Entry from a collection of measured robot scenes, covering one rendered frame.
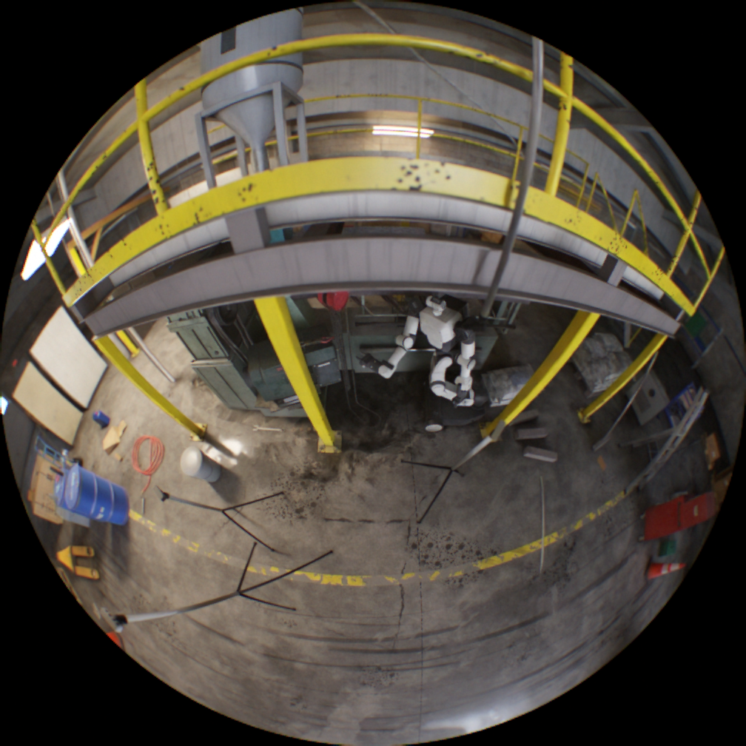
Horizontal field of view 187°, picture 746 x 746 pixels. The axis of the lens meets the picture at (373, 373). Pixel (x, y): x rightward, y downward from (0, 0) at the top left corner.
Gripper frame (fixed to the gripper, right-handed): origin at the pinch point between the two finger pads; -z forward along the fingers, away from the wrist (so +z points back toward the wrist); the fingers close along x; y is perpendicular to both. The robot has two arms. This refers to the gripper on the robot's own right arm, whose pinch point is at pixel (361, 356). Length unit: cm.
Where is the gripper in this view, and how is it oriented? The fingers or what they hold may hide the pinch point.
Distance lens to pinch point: 173.2
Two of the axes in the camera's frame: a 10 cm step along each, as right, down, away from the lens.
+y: 0.0, -6.0, -8.0
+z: 7.7, 5.1, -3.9
